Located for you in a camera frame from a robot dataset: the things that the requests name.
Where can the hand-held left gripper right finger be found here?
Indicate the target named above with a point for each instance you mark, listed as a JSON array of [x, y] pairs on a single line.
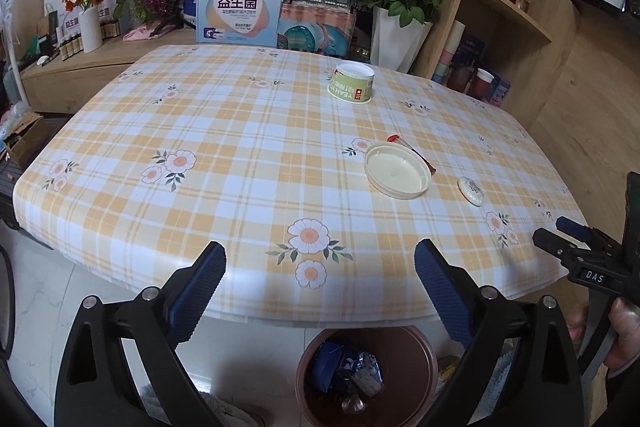
[[440, 289]]

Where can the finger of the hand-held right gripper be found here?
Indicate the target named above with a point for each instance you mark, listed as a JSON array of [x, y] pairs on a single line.
[[555, 244], [575, 227]]

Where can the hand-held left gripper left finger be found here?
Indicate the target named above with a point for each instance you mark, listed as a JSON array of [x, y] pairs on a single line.
[[200, 294]]

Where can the white plastic lid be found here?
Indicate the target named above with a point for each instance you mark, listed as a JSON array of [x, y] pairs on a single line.
[[396, 171]]

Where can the brown round trash bin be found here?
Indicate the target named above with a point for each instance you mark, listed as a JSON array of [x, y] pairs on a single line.
[[307, 387]]

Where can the person's right hand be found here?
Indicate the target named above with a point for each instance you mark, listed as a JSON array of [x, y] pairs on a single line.
[[625, 337]]

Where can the small white round cap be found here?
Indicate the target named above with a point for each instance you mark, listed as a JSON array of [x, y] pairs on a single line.
[[471, 191]]

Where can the yellow plaid floral tablecloth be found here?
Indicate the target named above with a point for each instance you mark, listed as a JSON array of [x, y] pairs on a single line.
[[225, 147]]

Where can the small blue carton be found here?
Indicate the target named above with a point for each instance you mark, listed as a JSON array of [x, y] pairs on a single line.
[[502, 89]]

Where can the red tipped thin stick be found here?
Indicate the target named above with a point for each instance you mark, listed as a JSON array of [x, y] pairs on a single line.
[[395, 138]]

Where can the red paper cup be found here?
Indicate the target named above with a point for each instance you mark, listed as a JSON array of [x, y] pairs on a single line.
[[483, 86]]

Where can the brown paper cup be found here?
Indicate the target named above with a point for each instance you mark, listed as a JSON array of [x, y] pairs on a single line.
[[459, 77]]

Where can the dark blue carton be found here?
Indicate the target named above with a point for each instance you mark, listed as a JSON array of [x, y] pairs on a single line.
[[471, 49]]

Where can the stack of pastel paper cups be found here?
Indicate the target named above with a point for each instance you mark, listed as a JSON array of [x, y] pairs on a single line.
[[447, 52]]

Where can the green paper cup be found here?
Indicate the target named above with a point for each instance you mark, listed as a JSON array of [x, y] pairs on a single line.
[[352, 84]]

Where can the open cardboard box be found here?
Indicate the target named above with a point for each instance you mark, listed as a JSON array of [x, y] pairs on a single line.
[[25, 139]]

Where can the pink cloth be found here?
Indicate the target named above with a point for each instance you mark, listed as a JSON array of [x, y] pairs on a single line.
[[142, 34]]

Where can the row of small brown bottles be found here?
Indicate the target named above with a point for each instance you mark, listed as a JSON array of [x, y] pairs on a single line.
[[70, 44]]

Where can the orange flowers in white vase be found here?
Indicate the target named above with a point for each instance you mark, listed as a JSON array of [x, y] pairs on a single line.
[[90, 32]]

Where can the large white supplement box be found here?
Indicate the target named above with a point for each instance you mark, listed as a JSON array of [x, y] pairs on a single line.
[[240, 12]]

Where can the wrapped pack of pink cans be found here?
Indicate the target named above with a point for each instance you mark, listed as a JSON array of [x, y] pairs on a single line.
[[312, 32]]

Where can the blue and white roll pack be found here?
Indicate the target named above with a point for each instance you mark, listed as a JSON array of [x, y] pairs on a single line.
[[191, 2]]

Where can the purple flower sprig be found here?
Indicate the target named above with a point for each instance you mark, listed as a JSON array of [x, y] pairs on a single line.
[[159, 4]]

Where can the small white supplement box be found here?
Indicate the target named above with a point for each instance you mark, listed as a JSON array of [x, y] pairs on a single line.
[[72, 22], [106, 14]]

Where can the black paper bag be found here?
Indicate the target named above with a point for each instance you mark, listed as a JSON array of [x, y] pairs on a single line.
[[50, 29]]

